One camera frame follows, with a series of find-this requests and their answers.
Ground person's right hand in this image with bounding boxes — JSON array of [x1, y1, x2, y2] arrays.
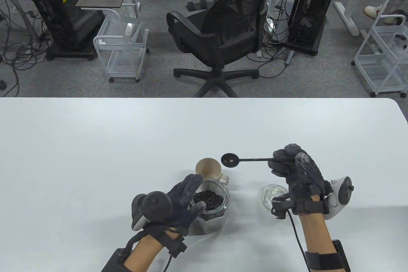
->
[[268, 144, 329, 216]]

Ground person's left hand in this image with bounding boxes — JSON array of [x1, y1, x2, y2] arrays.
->
[[159, 174, 207, 237]]

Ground glass jar of coffee beans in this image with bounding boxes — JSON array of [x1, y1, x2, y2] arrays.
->
[[187, 180, 231, 236]]

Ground black measuring spoon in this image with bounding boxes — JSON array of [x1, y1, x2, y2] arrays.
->
[[221, 153, 277, 168]]

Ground person's right forearm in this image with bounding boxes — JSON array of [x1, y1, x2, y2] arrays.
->
[[298, 212, 337, 272]]

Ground person's left forearm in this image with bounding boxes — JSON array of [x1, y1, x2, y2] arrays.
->
[[123, 234, 172, 272]]

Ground dark coffee beans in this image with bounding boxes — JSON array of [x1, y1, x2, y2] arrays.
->
[[193, 190, 224, 212]]

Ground clear glass jar lid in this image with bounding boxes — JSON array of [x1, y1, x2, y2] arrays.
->
[[260, 184, 290, 212]]

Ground left hand-mounted tracking controller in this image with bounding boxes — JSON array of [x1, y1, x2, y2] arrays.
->
[[131, 191, 172, 232]]

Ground hand-mounted tracking controller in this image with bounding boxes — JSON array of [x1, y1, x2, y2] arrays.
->
[[131, 191, 172, 232], [324, 176, 354, 221]]

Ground right hand-mounted tracking controller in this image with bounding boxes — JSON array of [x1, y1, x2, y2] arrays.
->
[[324, 176, 354, 221]]

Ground black mesh office chair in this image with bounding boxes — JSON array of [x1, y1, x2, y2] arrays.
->
[[166, 0, 294, 98]]

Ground slim black computer tower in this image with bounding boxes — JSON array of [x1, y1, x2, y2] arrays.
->
[[282, 0, 338, 56]]

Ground white desk leg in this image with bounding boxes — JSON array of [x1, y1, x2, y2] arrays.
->
[[334, 2, 361, 37]]

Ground black computer tower yellow sticker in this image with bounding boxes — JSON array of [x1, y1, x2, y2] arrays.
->
[[29, 0, 106, 61]]

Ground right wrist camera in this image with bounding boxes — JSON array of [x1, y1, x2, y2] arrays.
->
[[271, 196, 295, 220]]

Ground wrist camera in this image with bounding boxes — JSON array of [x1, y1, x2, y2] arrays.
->
[[156, 227, 188, 258], [271, 196, 295, 220]]

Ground beige cup with handle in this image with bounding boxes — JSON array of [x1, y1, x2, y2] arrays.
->
[[195, 158, 230, 186]]

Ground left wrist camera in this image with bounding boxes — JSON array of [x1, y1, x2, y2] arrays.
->
[[156, 227, 188, 258]]

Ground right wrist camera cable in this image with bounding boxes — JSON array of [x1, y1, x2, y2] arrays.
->
[[286, 210, 309, 261]]

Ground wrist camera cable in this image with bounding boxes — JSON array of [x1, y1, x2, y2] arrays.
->
[[125, 231, 172, 272], [286, 210, 309, 261]]

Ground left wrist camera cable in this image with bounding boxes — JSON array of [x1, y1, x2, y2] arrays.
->
[[125, 231, 172, 272]]

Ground left forearm strap box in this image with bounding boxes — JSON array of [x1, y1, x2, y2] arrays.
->
[[101, 248, 136, 272]]

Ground forearm strap box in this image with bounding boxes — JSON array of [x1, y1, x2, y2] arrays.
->
[[101, 248, 136, 272], [304, 239, 352, 272]]

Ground right forearm strap box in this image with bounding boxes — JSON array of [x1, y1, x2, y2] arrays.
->
[[304, 239, 352, 272]]

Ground large white wire cart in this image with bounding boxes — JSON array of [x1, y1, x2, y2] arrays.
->
[[351, 0, 408, 98]]

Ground tangle of black floor cables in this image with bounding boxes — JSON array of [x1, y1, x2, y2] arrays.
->
[[0, 0, 51, 97]]

